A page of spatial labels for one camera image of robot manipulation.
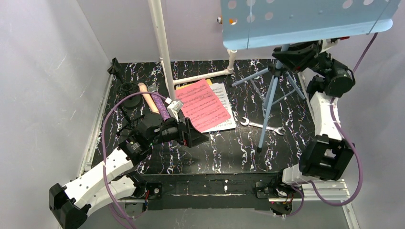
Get blue tripod music stand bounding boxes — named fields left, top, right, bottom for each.
left=220, top=0, right=402, bottom=153

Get purple glitter microphone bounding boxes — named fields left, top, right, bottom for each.
left=148, top=85, right=170, bottom=121

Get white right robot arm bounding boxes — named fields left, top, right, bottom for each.
left=273, top=41, right=355, bottom=185

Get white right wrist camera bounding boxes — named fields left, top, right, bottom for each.
left=320, top=36, right=350, bottom=53

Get black round-base microphone stand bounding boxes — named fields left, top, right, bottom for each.
left=107, top=57, right=141, bottom=109

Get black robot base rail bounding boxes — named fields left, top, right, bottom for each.
left=127, top=172, right=302, bottom=215

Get orange pipe valve fitting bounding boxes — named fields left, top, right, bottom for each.
left=216, top=16, right=237, bottom=25

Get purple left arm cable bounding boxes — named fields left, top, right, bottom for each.
left=101, top=92, right=173, bottom=229

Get pink paper sheet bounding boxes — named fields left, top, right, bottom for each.
left=175, top=80, right=230, bottom=133

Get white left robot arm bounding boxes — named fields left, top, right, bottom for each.
left=49, top=113, right=208, bottom=229

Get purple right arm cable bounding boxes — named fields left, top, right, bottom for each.
left=285, top=32, right=379, bottom=219

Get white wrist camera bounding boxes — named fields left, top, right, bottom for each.
left=320, top=36, right=350, bottom=53
left=165, top=98, right=184, bottom=122

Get yellow sheet music page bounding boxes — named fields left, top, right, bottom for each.
left=175, top=79, right=213, bottom=92

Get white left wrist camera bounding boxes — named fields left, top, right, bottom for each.
left=165, top=98, right=184, bottom=122

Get black tripod shock-mount stand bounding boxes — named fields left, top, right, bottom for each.
left=114, top=82, right=143, bottom=136

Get pink toy microphone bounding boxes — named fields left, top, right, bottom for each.
left=138, top=83, right=160, bottom=114

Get white PVC pipe frame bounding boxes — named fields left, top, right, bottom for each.
left=148, top=0, right=237, bottom=100

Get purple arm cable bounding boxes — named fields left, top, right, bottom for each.
left=285, top=32, right=379, bottom=219
left=101, top=92, right=173, bottom=229

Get silver open-end wrench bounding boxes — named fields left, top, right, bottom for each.
left=239, top=117, right=285, bottom=135

